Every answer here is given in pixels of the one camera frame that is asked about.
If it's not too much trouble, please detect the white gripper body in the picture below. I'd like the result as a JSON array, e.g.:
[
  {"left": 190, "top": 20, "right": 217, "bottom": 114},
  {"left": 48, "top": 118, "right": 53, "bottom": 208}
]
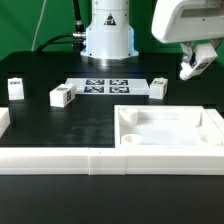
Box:
[{"left": 151, "top": 0, "right": 224, "bottom": 43}]

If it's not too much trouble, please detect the white square tabletop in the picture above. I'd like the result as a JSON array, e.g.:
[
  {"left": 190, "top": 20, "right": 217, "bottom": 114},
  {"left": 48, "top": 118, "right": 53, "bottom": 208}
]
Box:
[{"left": 114, "top": 105, "right": 224, "bottom": 146}]

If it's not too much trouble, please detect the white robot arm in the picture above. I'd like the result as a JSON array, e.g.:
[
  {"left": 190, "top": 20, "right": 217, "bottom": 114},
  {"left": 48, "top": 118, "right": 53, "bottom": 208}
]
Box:
[{"left": 81, "top": 0, "right": 224, "bottom": 63}]

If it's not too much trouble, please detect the white tag sheet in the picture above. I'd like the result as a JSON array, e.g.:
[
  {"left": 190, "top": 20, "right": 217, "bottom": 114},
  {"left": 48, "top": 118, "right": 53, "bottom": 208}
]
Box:
[{"left": 66, "top": 78, "right": 149, "bottom": 96}]

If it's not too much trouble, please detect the black cable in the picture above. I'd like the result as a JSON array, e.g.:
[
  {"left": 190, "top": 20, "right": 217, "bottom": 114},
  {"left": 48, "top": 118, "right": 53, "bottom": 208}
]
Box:
[{"left": 34, "top": 0, "right": 88, "bottom": 53}]

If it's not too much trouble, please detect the white thin cable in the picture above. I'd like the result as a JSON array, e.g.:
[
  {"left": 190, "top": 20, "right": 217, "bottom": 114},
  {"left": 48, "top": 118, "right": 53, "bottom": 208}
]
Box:
[{"left": 30, "top": 0, "right": 48, "bottom": 52}]

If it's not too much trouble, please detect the white L-shaped obstacle wall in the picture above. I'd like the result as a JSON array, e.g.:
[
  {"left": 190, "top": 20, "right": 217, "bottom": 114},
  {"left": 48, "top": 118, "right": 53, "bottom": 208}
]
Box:
[{"left": 0, "top": 108, "right": 224, "bottom": 175}]

